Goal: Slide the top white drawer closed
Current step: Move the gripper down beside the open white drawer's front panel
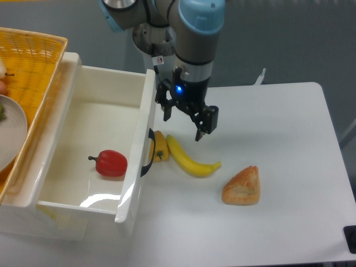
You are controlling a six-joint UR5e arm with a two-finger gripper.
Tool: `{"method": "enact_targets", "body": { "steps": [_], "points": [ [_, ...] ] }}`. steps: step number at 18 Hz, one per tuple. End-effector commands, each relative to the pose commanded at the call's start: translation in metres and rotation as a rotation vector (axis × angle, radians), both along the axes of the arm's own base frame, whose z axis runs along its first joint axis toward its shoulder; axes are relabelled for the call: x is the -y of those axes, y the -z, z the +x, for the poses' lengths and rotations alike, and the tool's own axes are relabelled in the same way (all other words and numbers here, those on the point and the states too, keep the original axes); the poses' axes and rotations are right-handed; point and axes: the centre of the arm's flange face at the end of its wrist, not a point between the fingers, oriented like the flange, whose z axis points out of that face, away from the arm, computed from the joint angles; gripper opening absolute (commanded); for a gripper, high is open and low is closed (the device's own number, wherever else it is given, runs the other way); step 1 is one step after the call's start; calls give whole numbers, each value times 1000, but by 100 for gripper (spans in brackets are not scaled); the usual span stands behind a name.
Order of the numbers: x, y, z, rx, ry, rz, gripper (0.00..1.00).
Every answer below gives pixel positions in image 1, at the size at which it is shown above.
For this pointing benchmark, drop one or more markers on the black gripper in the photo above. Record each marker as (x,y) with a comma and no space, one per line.
(188,97)

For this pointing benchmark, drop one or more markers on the white top drawer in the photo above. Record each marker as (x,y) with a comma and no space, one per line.
(109,110)

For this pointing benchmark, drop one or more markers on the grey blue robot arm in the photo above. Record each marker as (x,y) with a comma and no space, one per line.
(179,41)

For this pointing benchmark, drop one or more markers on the white drawer cabinet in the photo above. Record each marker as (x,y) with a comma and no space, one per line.
(21,210)

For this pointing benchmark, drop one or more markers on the yellow bell pepper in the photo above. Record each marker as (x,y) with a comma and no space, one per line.
(160,151)

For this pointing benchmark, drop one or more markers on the yellow banana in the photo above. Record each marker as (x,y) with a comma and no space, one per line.
(189,165)

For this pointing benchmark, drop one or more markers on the white table clamp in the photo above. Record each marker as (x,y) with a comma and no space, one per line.
(260,78)

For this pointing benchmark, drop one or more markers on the golden triangular pastry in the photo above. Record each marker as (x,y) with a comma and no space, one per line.
(243,189)

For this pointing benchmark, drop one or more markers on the red bell pepper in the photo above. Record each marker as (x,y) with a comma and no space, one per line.
(110,163)

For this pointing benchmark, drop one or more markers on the yellow woven basket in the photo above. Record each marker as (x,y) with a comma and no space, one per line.
(33,58)

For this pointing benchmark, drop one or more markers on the white ribbed plate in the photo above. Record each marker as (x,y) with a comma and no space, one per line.
(13,131)

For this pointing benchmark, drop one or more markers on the green food on plate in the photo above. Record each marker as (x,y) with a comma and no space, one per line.
(3,116)

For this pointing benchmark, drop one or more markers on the pink fruit in basket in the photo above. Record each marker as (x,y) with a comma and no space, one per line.
(3,88)

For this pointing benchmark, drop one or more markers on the black corner device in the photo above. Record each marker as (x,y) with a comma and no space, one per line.
(350,236)

